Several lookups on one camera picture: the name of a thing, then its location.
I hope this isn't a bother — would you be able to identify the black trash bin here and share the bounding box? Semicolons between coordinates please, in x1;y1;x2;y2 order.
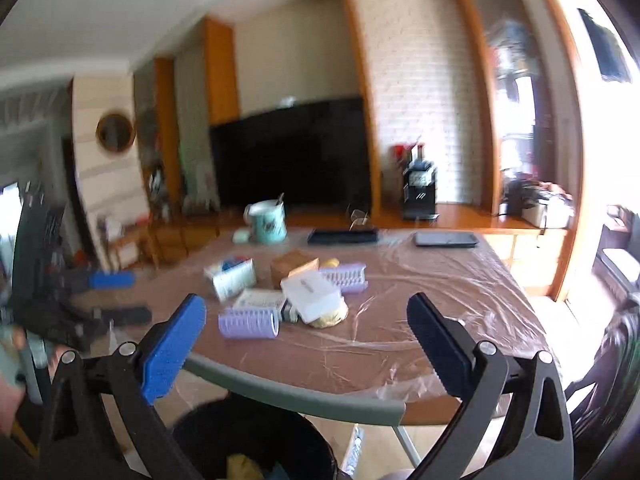
172;395;337;480

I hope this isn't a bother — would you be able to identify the red box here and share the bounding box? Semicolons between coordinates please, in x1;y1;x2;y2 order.
392;144;426;166

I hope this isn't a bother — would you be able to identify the black coffee machine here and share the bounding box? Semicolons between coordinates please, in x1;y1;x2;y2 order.
401;160;440;221

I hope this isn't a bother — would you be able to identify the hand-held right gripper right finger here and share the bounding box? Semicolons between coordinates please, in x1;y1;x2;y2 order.
406;293;576;480

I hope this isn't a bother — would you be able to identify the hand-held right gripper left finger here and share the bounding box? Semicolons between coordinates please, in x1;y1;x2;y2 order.
37;294;207;480

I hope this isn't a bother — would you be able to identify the teal patterned mug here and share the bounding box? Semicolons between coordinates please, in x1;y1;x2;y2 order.
244;200;288;245

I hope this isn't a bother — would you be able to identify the white medicine box blue stripe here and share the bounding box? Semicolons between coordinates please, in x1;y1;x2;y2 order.
204;257;258;302

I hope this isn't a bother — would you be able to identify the dark smartphone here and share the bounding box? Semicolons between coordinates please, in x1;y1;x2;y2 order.
413;231;479;248

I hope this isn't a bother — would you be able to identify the dark jacket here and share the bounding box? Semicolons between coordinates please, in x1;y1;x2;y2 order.
565;300;640;480

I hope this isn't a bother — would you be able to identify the white medicine box green print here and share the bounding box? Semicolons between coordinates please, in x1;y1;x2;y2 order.
233;288;287;317

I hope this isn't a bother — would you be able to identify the wooden box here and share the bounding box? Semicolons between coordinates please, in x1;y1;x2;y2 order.
270;251;321;290

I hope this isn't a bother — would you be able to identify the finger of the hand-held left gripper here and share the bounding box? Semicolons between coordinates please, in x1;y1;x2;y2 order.
62;269;137;292
75;306;152;330

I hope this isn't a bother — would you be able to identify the grey chair back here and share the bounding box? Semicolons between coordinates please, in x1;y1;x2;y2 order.
185;352;421;467

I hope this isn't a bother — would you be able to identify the purple hair roller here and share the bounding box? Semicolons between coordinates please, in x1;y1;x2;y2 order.
320;262;368;295
218;307;280;339

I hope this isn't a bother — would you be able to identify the dark hanging cloth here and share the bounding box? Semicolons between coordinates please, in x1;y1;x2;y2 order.
577;7;633;83

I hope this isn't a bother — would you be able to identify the black television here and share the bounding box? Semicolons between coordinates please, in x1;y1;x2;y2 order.
209;96;373;209

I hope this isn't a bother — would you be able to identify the grey sofa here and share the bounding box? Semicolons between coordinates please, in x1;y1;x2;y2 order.
595;205;640;306

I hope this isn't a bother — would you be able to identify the dark blue remote case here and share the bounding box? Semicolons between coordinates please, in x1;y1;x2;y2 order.
307;228;380;246

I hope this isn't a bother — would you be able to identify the wooden television cabinet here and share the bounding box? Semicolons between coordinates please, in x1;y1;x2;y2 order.
150;202;571;296

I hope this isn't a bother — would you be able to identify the white appliance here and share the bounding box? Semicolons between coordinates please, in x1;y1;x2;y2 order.
520;195;573;228

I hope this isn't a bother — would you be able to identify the round wooden wall mirror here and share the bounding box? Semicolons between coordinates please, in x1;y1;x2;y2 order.
96;114;136;152

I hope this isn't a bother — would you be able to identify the yellow crumpled wrapper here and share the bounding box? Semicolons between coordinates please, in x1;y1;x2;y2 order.
307;302;349;329

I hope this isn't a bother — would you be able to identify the plain white box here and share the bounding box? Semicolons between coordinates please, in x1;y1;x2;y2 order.
280;270;347;323

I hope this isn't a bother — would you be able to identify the black bag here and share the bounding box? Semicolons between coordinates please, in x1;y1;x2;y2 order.
502;175;538;218

